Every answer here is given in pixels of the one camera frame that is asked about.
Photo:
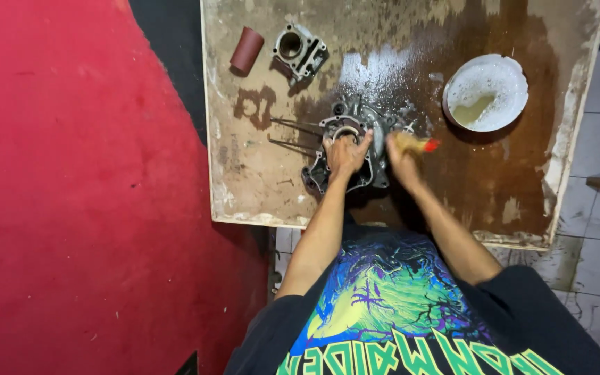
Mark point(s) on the grey metal engine cylinder block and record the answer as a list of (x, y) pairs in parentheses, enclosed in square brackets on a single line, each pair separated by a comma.
[(300, 52)]

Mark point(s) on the person's black printed t-shirt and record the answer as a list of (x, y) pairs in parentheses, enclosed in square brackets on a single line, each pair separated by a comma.
[(404, 312)]

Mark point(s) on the person's left hand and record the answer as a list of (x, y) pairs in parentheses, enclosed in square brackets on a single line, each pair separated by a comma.
[(345, 154)]

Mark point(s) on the red carpet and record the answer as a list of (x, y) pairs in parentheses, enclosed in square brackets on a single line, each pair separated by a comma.
[(86, 192)]

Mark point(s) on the person's right hand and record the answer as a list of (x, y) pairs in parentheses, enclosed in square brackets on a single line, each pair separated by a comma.
[(401, 160)]

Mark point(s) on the maroon sandpaper roll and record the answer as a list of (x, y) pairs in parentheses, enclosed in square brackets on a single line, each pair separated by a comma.
[(246, 50)]

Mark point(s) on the person's right fingers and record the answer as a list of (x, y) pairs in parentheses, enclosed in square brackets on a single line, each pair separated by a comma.
[(395, 145)]

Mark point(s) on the dark metal engine crankcase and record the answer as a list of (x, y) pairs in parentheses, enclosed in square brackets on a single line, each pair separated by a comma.
[(354, 136)]

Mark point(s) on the white bowl with soapy liquid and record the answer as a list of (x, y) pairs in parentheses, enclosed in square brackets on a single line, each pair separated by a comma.
[(485, 92)]

